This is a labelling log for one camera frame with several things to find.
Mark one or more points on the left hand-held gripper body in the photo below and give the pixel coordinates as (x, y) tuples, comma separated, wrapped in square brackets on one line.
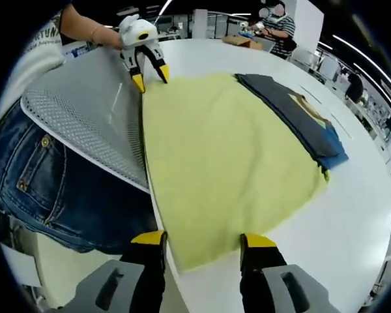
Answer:
[(137, 34)]

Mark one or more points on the person's blue jeans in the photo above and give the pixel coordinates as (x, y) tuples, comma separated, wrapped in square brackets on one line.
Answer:
[(68, 202)]

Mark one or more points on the person's white printed shirt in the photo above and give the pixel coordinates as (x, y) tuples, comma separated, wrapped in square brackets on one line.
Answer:
[(42, 49)]

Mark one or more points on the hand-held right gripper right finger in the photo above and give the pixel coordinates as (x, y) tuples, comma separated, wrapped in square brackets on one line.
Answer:
[(257, 280)]

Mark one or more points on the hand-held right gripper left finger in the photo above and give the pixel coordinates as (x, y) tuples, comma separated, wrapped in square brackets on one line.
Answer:
[(146, 277)]

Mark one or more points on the cardboard box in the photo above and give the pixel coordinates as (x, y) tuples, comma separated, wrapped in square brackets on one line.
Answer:
[(239, 41)]

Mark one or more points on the yellow grey blue garment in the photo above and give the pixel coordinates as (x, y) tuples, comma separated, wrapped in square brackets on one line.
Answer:
[(221, 169)]

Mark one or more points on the person's left hand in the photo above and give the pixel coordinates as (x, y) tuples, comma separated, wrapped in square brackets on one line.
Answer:
[(112, 40)]

